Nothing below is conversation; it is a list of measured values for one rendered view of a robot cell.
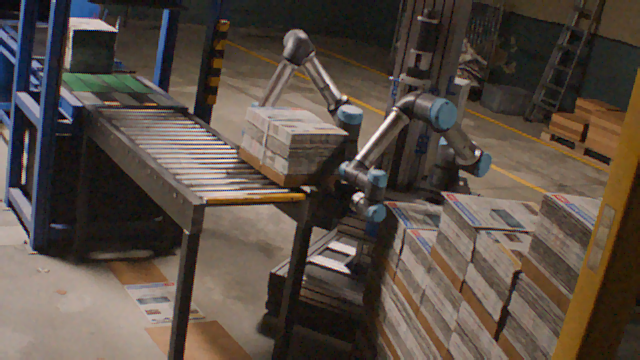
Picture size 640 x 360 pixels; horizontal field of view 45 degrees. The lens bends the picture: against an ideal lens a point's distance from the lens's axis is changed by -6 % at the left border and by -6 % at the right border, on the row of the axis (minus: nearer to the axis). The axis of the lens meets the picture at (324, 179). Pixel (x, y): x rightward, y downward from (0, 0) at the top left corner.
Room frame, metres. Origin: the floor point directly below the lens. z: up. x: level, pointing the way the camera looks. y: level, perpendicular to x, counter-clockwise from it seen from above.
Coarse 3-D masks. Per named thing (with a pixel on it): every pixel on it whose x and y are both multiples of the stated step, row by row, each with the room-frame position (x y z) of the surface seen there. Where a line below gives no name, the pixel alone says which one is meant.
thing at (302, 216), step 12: (180, 108) 4.07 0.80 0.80; (192, 120) 3.89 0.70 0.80; (216, 132) 3.74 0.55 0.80; (228, 144) 3.57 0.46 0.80; (300, 192) 3.09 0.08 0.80; (288, 204) 3.12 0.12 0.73; (300, 204) 3.06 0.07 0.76; (312, 204) 3.03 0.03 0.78; (288, 216) 3.11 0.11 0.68; (300, 216) 3.05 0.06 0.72; (312, 216) 3.04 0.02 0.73
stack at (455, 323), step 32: (384, 224) 3.05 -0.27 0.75; (416, 224) 2.89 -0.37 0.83; (416, 256) 2.69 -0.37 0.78; (384, 288) 2.90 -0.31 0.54; (416, 288) 2.62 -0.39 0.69; (448, 288) 2.38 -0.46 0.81; (384, 320) 2.84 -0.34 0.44; (416, 320) 2.56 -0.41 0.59; (448, 320) 2.33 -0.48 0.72; (352, 352) 3.08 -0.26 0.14; (384, 352) 2.74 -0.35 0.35; (416, 352) 2.47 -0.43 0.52; (448, 352) 2.26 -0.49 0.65; (480, 352) 2.07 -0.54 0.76
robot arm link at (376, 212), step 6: (360, 198) 3.03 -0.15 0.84; (360, 204) 3.00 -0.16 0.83; (366, 204) 2.97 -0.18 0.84; (372, 204) 2.96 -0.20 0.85; (378, 204) 2.97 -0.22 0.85; (360, 210) 2.99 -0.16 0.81; (366, 210) 2.96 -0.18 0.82; (372, 210) 2.94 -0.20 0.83; (378, 210) 2.95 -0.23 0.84; (384, 210) 2.97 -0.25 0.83; (366, 216) 2.96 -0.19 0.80; (372, 216) 2.94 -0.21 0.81; (378, 216) 2.95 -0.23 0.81; (384, 216) 2.97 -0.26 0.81; (378, 222) 2.96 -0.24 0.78
